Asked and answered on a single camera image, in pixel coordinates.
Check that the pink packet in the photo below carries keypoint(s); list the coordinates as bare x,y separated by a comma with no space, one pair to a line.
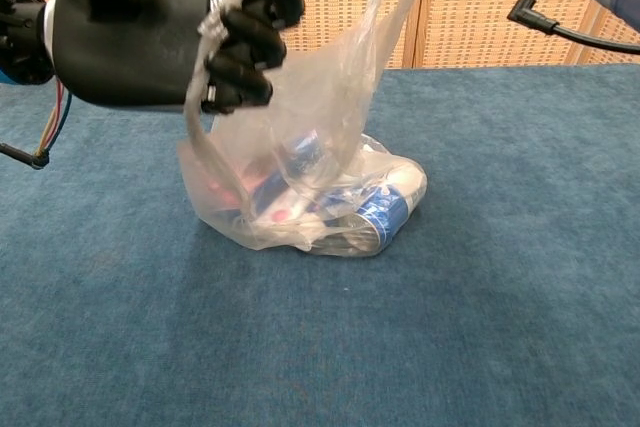
222,187

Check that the blue carpet table mat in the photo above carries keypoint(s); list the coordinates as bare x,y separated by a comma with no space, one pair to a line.
150,322

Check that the blue white drink can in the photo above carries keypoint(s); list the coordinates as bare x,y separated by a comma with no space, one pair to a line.
382,214

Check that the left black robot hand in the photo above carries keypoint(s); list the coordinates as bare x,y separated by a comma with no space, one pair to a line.
140,42

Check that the clear plastic shopping bag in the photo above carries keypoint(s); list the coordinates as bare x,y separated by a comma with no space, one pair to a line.
320,97

